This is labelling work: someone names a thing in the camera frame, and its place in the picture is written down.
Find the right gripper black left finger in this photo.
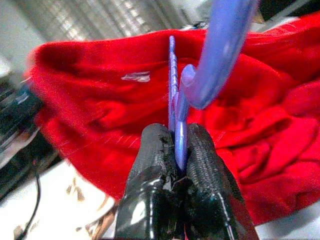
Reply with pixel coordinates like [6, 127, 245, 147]
[115, 123, 181, 240]

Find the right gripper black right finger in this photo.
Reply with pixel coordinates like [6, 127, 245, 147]
[183, 123, 258, 240]

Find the plain red t-shirt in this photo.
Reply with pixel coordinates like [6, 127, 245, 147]
[23, 12, 320, 226]

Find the purple plastic hanger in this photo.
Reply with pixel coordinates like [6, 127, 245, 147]
[167, 0, 260, 173]

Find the thin black cable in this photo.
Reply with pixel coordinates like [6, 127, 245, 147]
[14, 159, 43, 236]

